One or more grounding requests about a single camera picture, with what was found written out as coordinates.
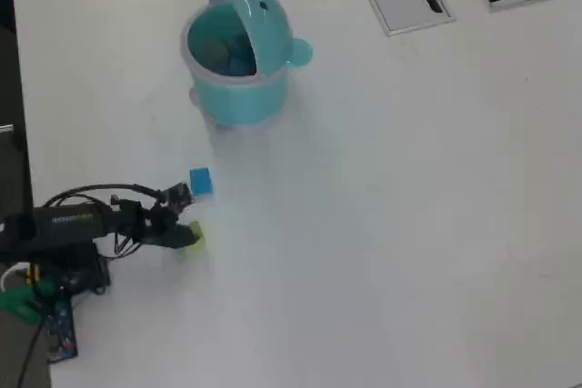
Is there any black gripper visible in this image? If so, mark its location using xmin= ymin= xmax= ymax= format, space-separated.
xmin=135 ymin=204 xmax=201 ymax=249

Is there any green cube block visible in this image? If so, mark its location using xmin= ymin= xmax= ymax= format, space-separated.
xmin=180 ymin=220 xmax=206 ymax=254

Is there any black looped servo cable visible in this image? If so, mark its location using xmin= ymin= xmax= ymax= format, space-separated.
xmin=97 ymin=233 xmax=146 ymax=262

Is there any blue cube block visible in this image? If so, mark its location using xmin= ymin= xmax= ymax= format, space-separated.
xmin=189 ymin=167 xmax=214 ymax=197

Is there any white power cable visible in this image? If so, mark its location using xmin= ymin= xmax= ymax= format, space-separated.
xmin=0 ymin=264 xmax=28 ymax=293

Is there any black camera cable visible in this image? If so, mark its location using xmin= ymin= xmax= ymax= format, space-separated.
xmin=43 ymin=183 xmax=167 ymax=212

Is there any green table clamp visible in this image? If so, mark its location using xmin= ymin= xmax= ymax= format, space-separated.
xmin=0 ymin=287 xmax=58 ymax=325

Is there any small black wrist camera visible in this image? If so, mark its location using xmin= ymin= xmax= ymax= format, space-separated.
xmin=164 ymin=182 xmax=197 ymax=208

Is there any blue controller circuit board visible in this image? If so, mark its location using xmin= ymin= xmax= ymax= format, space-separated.
xmin=45 ymin=294 xmax=79 ymax=364

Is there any teal bin with swing lid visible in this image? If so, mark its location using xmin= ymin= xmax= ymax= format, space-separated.
xmin=180 ymin=0 xmax=315 ymax=128

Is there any black cable off table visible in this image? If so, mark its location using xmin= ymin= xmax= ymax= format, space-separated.
xmin=13 ymin=314 xmax=46 ymax=388

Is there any grey cabinet with handle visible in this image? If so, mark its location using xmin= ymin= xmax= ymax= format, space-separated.
xmin=0 ymin=22 xmax=28 ymax=221

